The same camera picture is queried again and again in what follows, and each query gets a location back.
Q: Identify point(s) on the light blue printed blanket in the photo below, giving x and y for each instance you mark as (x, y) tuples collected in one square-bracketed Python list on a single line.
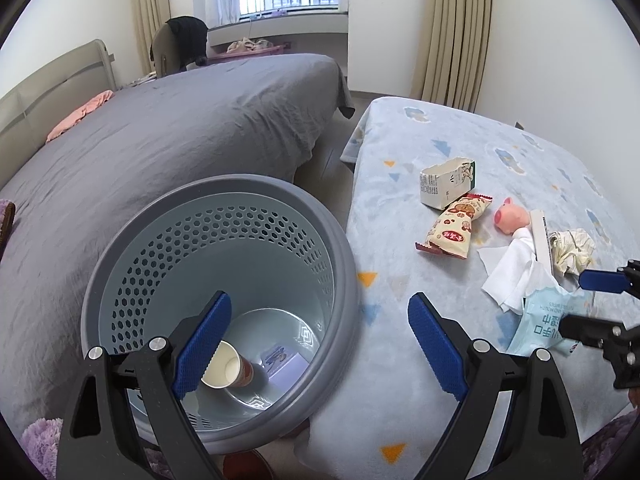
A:
[(400, 260)]

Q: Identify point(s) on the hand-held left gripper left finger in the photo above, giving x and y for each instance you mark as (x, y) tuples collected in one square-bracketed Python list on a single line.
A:
[(202, 345)]

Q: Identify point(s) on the grey perforated plastic bin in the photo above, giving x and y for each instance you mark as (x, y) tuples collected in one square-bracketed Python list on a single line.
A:
[(320, 240)]

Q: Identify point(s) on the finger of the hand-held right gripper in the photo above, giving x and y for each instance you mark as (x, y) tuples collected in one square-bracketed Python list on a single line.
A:
[(600, 280), (585, 329)]

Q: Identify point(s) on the beige curtain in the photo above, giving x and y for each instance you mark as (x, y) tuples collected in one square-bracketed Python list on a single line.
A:
[(150, 10), (452, 35)]

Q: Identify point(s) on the pile of clothes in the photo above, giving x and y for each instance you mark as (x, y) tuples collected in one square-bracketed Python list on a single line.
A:
[(245, 46)]

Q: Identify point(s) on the purple fuzzy cloth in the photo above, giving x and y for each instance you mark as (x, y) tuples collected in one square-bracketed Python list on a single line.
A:
[(40, 445)]

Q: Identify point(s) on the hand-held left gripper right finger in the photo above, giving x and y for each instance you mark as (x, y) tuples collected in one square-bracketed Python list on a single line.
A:
[(435, 345)]

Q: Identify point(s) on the red slipper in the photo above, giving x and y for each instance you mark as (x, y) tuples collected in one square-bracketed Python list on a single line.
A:
[(247, 467)]

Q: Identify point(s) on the beige bed headboard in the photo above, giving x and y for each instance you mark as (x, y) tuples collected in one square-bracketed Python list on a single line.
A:
[(50, 85)]

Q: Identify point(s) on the paper cup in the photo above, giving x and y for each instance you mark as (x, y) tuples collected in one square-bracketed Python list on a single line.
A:
[(220, 367)]

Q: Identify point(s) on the light blue wet wipes packet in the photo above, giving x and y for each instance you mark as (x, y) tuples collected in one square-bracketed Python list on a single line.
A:
[(540, 320)]

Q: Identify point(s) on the grey window sill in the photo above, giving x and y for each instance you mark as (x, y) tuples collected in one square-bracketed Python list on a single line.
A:
[(310, 22)]

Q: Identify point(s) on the pink basket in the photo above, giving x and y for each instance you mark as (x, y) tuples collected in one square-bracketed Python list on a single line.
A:
[(265, 52)]

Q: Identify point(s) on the black garment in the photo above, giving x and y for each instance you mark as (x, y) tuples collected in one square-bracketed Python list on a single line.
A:
[(187, 35)]

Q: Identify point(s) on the tan chair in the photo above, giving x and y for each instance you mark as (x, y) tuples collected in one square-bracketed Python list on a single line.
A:
[(165, 55)]

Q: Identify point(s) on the blue patterned playing card box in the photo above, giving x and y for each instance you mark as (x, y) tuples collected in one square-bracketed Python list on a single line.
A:
[(541, 240)]

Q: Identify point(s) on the purple card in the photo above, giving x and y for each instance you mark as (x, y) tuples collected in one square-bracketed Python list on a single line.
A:
[(290, 362)]

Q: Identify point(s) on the pink cloth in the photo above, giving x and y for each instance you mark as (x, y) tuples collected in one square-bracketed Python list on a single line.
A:
[(80, 115)]

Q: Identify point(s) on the white milk carton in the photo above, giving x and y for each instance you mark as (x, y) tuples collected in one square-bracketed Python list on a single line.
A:
[(445, 185)]

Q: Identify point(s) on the paper ball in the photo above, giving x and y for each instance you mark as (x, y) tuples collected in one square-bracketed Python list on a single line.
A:
[(570, 252)]

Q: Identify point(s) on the bed with grey sheet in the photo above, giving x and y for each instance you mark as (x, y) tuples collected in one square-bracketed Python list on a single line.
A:
[(150, 160)]

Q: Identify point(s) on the white tissue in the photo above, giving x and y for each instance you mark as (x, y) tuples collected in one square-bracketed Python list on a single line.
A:
[(515, 280)]

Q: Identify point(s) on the red patterned snack packet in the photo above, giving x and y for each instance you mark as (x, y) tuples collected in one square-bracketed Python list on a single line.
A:
[(452, 230)]

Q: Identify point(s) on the pink pig toy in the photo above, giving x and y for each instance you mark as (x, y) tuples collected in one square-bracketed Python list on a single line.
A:
[(510, 217)]

